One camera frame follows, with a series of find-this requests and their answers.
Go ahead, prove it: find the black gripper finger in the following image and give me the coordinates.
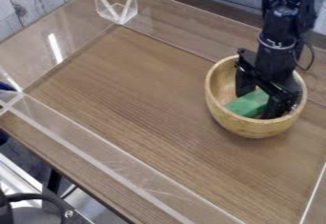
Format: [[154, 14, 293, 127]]
[[235, 67, 256, 97], [261, 91, 299, 119]]

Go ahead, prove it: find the brown wooden bowl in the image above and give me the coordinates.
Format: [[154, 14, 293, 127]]
[[203, 55, 308, 139]]

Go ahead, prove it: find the black cable bottom left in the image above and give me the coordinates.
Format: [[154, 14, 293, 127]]
[[0, 193, 65, 224]]

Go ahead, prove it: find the blue object at left edge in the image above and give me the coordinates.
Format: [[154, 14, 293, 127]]
[[0, 80, 17, 146]]

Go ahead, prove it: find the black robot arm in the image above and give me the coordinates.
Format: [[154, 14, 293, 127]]
[[235, 0, 316, 119]]

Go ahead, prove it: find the clear acrylic enclosure wall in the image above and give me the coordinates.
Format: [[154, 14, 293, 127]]
[[0, 0, 326, 224]]

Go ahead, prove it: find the black table leg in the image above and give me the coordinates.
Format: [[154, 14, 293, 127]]
[[46, 170, 62, 194]]

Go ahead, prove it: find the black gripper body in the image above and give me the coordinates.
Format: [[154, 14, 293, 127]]
[[235, 31, 300, 94]]

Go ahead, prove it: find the green rectangular block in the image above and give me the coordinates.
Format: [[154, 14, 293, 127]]
[[224, 89, 268, 118]]

